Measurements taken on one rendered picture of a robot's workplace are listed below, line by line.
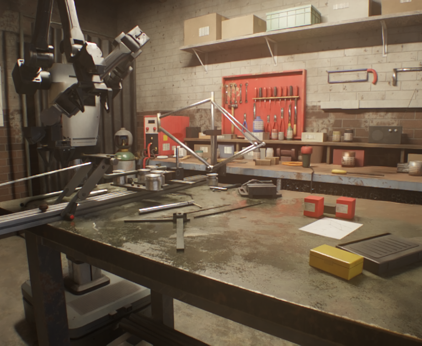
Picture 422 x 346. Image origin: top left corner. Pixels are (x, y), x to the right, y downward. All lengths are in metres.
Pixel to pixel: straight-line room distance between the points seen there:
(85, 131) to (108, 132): 2.21
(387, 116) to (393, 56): 0.48
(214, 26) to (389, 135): 1.85
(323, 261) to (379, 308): 0.13
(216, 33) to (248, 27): 0.35
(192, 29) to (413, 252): 3.11
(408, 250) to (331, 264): 0.17
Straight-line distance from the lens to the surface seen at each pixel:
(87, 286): 1.89
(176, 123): 3.44
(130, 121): 4.13
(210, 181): 1.35
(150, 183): 1.05
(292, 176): 2.29
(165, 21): 4.13
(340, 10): 2.89
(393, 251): 0.68
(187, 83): 3.76
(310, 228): 0.83
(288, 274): 0.58
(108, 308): 1.74
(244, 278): 0.55
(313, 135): 2.87
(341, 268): 0.58
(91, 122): 1.75
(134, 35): 1.47
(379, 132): 2.79
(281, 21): 2.99
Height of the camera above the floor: 1.13
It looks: 8 degrees down
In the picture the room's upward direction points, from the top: straight up
